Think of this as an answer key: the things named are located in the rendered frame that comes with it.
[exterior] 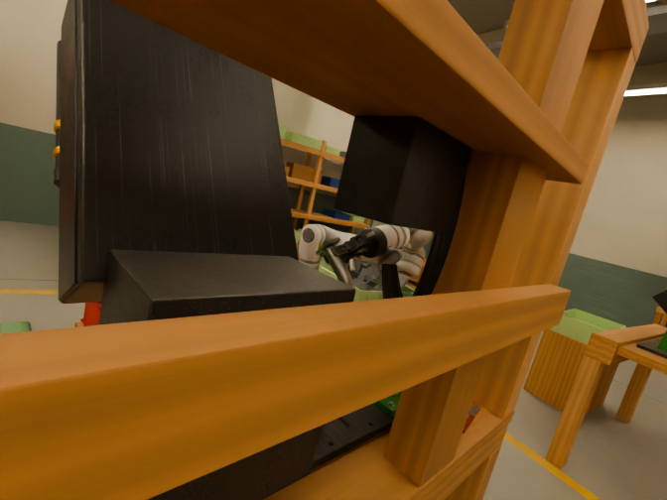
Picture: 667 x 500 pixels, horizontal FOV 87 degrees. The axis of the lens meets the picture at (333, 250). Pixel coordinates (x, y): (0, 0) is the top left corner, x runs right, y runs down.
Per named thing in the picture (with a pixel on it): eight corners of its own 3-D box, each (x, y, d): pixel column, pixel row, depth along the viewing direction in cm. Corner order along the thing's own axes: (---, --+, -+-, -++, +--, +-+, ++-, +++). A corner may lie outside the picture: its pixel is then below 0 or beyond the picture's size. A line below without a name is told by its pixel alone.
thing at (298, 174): (360, 263, 753) (386, 159, 717) (221, 251, 575) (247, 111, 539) (345, 256, 796) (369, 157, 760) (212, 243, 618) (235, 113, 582)
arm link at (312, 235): (319, 227, 141) (312, 268, 144) (331, 226, 149) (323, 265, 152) (300, 221, 145) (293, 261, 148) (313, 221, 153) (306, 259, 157)
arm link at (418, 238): (438, 232, 95) (433, 248, 108) (418, 208, 98) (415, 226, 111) (416, 247, 95) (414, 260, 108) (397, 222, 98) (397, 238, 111)
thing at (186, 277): (78, 469, 52) (106, 247, 46) (256, 411, 73) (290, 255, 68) (108, 586, 39) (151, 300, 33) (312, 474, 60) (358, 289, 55)
